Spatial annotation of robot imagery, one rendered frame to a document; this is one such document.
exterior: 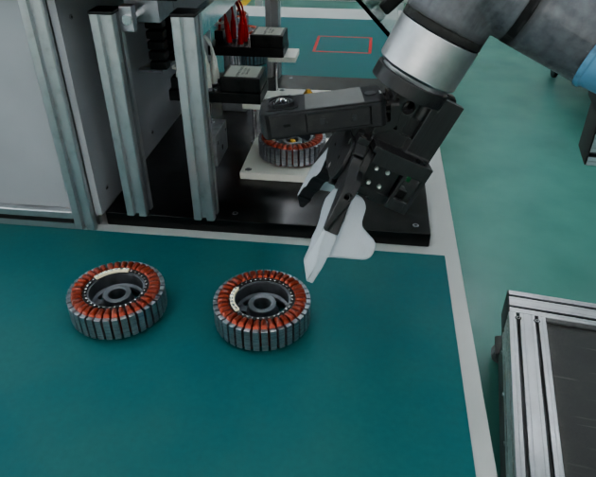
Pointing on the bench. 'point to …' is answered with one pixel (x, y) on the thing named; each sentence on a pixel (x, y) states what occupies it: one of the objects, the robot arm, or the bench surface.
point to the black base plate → (391, 228)
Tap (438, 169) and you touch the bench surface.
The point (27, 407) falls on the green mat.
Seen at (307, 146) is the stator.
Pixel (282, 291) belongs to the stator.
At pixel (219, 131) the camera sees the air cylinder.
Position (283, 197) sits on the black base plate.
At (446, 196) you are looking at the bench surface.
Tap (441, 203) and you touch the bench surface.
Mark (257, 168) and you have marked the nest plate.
